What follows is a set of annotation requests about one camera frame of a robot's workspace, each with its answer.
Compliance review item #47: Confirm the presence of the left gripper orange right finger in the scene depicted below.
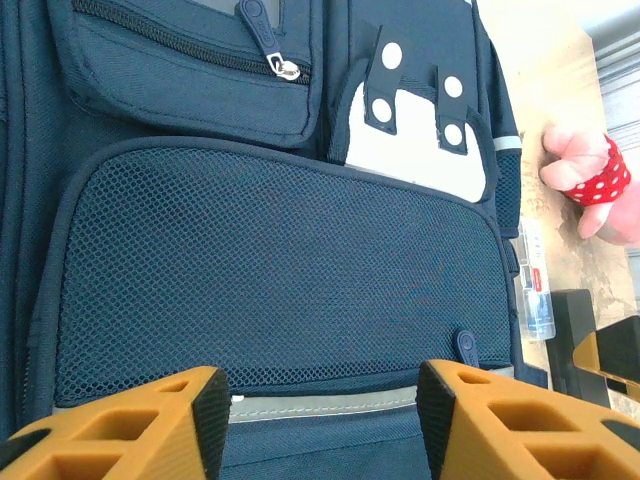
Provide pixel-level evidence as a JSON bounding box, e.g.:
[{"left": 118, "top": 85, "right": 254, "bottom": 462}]
[{"left": 415, "top": 358, "right": 640, "bottom": 480}]

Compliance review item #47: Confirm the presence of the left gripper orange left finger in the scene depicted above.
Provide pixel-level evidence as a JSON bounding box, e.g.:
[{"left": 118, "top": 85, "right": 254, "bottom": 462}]
[{"left": 0, "top": 366, "right": 232, "bottom": 480}]

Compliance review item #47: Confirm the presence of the black phone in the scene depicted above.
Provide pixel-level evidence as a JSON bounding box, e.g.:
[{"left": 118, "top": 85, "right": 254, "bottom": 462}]
[{"left": 544, "top": 288, "right": 611, "bottom": 409}]

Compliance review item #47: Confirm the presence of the clear plastic pen box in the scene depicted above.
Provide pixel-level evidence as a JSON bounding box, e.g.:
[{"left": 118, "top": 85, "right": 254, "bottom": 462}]
[{"left": 517, "top": 217, "right": 557, "bottom": 342}]

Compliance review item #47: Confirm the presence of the navy blue backpack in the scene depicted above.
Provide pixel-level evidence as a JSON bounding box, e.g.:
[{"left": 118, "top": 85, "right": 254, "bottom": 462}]
[{"left": 0, "top": 0, "right": 549, "bottom": 480}]

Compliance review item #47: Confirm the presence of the pink plush toy red dress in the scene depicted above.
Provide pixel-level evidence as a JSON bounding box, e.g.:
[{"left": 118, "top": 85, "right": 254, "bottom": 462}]
[{"left": 538, "top": 124, "right": 640, "bottom": 246}]

